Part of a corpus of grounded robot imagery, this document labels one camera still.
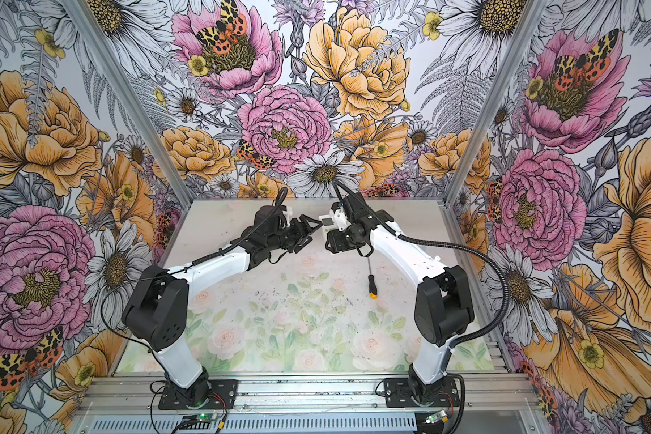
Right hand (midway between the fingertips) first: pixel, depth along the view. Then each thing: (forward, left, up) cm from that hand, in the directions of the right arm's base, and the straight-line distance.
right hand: (337, 250), depth 87 cm
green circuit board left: (-41, +35, -15) cm, 56 cm away
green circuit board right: (-42, -24, -16) cm, 51 cm away
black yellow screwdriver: (-8, -12, -14) cm, 20 cm away
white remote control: (+2, +1, +11) cm, 12 cm away
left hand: (+4, +6, +3) cm, 7 cm away
